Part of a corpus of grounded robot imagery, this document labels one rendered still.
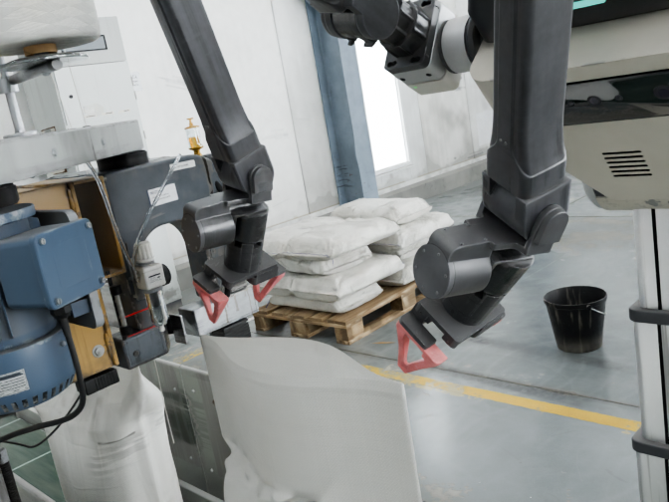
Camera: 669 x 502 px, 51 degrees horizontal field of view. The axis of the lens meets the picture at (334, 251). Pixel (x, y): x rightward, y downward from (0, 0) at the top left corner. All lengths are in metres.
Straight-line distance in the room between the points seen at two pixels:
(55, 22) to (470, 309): 0.62
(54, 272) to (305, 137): 6.16
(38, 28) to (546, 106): 0.63
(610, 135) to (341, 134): 6.13
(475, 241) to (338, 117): 6.49
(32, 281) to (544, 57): 0.61
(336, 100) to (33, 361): 6.36
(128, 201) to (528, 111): 0.76
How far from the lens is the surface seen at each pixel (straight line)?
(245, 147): 0.99
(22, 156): 0.94
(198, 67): 0.95
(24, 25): 0.98
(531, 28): 0.60
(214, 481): 2.12
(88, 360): 1.21
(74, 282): 0.90
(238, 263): 1.07
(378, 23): 1.10
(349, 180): 7.22
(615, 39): 1.05
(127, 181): 1.22
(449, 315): 0.80
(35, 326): 0.96
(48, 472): 2.53
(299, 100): 6.96
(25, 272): 0.88
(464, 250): 0.69
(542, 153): 0.68
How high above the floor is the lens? 1.40
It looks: 13 degrees down
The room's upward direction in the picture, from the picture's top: 10 degrees counter-clockwise
